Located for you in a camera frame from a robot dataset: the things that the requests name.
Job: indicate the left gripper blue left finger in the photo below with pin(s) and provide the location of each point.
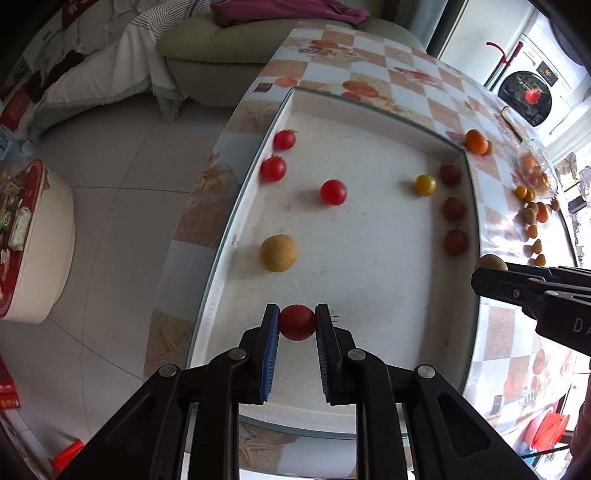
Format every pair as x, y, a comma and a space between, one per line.
269, 335

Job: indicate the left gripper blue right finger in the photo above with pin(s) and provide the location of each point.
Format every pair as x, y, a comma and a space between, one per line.
327, 351

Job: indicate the red cherry tomato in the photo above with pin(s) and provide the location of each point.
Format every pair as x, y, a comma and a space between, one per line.
456, 242
297, 322

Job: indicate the brown longan in tray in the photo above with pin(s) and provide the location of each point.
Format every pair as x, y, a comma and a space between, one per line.
278, 253

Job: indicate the mandarin in fruit cluster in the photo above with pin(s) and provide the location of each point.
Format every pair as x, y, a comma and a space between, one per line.
542, 214

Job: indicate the brown longan cluster lower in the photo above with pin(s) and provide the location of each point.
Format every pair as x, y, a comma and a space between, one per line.
529, 216

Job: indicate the yellow cherry tomato cluster top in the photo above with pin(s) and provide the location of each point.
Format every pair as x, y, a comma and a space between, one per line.
520, 192

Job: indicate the clear glass fruit bowl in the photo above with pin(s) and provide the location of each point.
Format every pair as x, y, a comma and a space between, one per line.
534, 167

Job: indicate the red plastic bucket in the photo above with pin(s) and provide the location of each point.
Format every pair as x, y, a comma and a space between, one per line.
550, 431

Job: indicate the white shallow tray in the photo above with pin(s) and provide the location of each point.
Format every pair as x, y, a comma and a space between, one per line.
378, 260

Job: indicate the dark cherry tomato tray lower right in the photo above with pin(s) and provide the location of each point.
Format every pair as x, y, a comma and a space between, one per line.
453, 209

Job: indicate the dark cherry tomato tray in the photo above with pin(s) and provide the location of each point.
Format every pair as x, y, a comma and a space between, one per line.
450, 175
453, 209

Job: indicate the red cherry tomato tray centre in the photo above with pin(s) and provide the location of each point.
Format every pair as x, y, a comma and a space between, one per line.
333, 192

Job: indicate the red cherry tomato tray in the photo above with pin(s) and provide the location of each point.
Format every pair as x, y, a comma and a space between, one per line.
284, 140
333, 192

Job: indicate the dark cherry tomato tray upper right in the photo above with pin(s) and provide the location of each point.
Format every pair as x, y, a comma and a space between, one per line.
450, 175

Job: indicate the brown longan beside mandarin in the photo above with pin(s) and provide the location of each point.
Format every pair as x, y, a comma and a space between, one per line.
490, 148

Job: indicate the yellow cherry tomato in tray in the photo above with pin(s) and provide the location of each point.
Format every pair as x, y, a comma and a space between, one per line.
425, 185

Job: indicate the large orange mandarin on table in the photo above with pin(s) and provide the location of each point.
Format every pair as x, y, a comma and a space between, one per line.
476, 142

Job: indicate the wooden back scratcher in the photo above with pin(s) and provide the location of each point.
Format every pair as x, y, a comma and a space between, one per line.
515, 123

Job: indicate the red cherry tomato tray left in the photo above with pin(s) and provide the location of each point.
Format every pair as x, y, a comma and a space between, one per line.
284, 140

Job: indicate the white washing machine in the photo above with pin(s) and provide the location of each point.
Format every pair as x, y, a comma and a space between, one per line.
546, 83

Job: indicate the white round stool box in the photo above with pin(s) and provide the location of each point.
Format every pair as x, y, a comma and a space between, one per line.
38, 248

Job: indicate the green sofa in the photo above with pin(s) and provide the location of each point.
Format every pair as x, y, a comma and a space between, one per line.
215, 65

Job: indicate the magenta cloth on sofa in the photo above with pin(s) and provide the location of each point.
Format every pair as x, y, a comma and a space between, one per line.
232, 12

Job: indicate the white striped blanket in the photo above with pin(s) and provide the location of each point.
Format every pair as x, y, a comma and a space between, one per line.
117, 42

